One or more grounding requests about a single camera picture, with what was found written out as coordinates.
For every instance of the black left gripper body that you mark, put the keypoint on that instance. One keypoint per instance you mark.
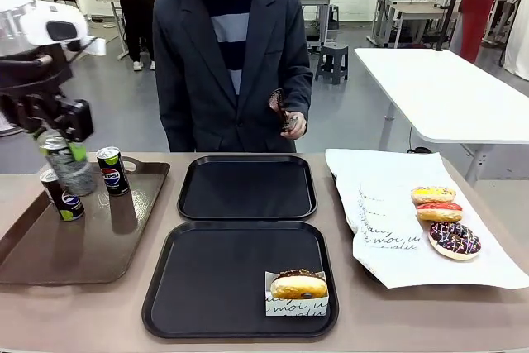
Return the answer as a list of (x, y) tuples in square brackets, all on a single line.
[(29, 111)]

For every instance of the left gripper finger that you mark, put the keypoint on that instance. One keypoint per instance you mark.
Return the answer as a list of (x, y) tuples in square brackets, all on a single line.
[(39, 142), (77, 151)]

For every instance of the black Pepsi can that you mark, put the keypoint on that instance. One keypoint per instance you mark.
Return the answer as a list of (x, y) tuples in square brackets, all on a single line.
[(112, 173), (72, 173), (66, 200)]

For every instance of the dark metal tongs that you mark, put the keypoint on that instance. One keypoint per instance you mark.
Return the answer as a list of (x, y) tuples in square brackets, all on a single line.
[(276, 101)]

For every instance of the person's left forearm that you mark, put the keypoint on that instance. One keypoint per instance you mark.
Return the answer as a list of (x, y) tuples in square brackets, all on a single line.
[(295, 80)]

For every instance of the person's right forearm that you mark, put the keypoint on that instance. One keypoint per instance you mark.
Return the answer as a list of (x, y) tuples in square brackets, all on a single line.
[(175, 113)]

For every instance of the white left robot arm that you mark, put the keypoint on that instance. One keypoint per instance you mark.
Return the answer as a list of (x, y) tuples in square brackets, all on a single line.
[(25, 18)]

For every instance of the person's left hand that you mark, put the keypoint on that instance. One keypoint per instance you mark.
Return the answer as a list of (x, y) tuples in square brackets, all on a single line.
[(298, 125)]

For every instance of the grey workbench table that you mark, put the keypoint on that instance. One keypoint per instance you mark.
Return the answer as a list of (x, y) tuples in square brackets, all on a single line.
[(113, 1)]

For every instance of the person in dark blazer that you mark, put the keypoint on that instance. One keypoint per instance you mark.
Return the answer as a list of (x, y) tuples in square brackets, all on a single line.
[(198, 59)]

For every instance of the small black serving tray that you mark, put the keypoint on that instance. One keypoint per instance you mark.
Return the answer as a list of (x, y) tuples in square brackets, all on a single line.
[(248, 187)]

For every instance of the large black serving tray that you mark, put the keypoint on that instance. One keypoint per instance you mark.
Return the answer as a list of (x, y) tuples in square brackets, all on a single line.
[(215, 282)]

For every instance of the chocolate topped donut with nuts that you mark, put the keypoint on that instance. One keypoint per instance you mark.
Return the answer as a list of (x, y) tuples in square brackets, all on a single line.
[(297, 284)]

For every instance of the chocolate donut in paper box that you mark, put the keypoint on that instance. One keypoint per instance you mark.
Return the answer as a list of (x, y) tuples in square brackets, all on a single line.
[(297, 306)]

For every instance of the grey plastic stool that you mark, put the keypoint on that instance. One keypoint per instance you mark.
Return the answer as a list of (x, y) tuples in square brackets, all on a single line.
[(332, 61)]

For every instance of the grey workbench with tray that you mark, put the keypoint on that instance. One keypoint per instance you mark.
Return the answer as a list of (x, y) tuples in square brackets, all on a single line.
[(316, 1)]

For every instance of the stack of flat paper boxes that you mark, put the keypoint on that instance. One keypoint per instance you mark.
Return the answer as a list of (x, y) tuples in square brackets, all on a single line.
[(384, 220)]

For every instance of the white paper tray liner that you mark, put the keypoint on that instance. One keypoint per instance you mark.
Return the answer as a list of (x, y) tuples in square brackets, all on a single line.
[(413, 270)]

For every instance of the yellow glazed donut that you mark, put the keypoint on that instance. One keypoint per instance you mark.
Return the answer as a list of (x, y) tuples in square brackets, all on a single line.
[(433, 194)]

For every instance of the white lab workbench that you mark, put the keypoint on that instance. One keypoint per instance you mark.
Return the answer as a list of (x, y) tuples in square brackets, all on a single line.
[(407, 10)]

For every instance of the red glazed donut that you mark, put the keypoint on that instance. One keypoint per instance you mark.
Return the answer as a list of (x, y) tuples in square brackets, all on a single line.
[(439, 211)]

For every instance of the white folding table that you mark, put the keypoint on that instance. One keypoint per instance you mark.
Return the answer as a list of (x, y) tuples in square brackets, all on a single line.
[(446, 92)]

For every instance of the chocolate donut with sprinkles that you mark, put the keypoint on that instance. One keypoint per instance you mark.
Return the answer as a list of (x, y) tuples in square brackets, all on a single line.
[(454, 241)]

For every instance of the black stand pole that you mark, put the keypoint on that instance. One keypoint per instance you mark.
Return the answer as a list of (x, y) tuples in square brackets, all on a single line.
[(450, 1)]

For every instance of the person in red apron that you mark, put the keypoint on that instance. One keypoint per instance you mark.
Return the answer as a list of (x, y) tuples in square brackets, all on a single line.
[(475, 6)]

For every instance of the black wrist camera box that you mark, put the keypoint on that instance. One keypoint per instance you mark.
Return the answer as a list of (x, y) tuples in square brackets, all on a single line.
[(78, 119)]

